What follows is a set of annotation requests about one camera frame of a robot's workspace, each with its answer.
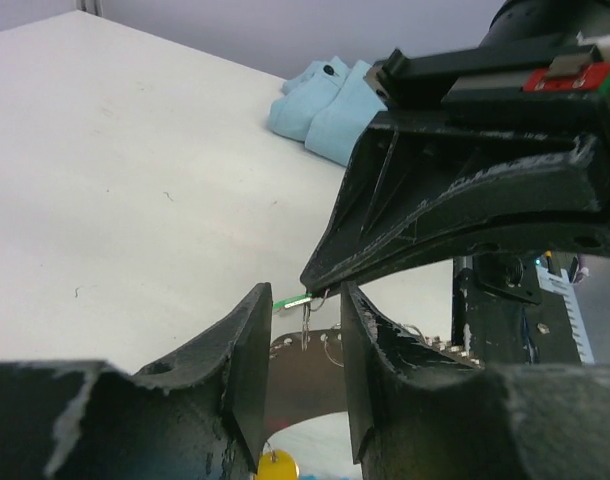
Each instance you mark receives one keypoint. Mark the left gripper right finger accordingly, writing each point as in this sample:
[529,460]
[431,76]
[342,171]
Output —
[540,422]

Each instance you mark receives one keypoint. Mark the light blue cloth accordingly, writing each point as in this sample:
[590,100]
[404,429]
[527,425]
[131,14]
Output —
[326,108]

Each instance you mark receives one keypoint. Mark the green tag key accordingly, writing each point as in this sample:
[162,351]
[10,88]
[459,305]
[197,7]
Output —
[303,301]

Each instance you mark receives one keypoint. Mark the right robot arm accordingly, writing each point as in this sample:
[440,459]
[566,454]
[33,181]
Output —
[550,20]

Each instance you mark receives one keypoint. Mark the right aluminium frame post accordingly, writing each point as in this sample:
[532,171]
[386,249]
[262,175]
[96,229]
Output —
[93,7]

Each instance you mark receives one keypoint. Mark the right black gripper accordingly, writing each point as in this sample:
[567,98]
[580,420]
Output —
[502,148]

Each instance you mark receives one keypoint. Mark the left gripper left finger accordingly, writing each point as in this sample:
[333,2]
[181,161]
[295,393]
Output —
[196,413]

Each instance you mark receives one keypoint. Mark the white cable duct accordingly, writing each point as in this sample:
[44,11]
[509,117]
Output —
[559,281]

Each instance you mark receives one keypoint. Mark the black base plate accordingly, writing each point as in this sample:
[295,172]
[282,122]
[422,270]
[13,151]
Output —
[501,315]

